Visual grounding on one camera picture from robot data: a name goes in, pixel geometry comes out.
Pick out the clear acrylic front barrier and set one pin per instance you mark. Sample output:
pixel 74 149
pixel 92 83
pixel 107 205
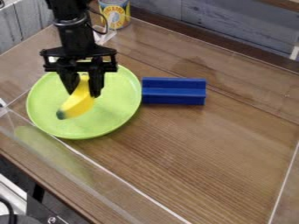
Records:
pixel 88 187

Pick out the clear acrylic corner bracket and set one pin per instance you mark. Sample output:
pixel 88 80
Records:
pixel 103 30

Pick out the green plate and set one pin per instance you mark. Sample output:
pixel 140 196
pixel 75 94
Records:
pixel 112 110

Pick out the yellow toy banana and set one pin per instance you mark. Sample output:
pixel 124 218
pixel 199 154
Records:
pixel 79 102

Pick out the yellow labelled tin can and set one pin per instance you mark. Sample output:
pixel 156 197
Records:
pixel 116 10

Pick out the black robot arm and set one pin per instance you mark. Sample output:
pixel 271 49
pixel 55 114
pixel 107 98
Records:
pixel 72 21

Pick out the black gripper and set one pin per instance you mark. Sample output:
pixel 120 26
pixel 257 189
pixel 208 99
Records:
pixel 70 63

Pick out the blue rectangular block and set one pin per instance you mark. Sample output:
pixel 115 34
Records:
pixel 184 91

